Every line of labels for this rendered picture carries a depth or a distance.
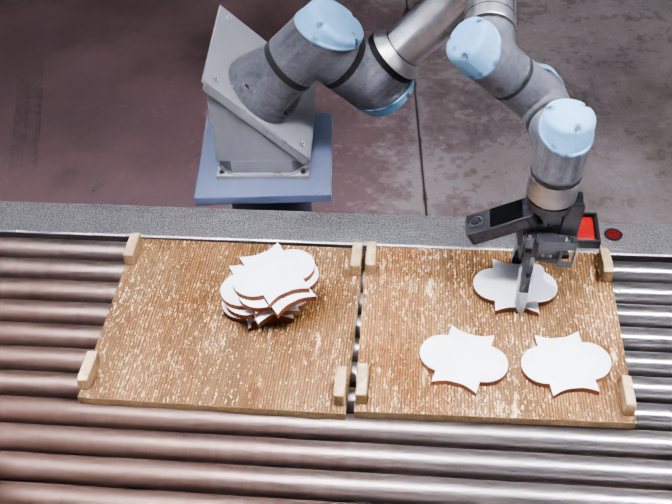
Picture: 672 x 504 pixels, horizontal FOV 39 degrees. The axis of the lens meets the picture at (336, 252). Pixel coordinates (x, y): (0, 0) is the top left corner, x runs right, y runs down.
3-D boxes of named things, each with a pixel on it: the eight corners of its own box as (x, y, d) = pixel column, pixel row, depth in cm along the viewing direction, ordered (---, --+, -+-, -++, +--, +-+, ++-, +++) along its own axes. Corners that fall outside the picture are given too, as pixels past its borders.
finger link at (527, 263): (529, 296, 148) (537, 243, 145) (519, 295, 148) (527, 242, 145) (526, 285, 152) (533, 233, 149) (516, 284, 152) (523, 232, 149)
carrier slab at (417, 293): (367, 252, 168) (366, 246, 166) (605, 259, 164) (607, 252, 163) (354, 417, 143) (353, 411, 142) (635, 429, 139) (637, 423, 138)
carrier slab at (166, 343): (136, 244, 171) (134, 237, 170) (364, 254, 167) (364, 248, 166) (79, 403, 147) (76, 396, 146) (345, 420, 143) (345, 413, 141)
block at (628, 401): (617, 383, 144) (620, 372, 142) (629, 383, 143) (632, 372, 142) (622, 416, 139) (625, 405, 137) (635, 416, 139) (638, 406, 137)
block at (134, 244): (133, 242, 169) (130, 230, 168) (143, 242, 169) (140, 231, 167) (124, 266, 165) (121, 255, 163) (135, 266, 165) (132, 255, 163)
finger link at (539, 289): (552, 323, 151) (560, 269, 148) (515, 320, 151) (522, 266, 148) (549, 315, 154) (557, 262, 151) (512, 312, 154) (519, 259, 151)
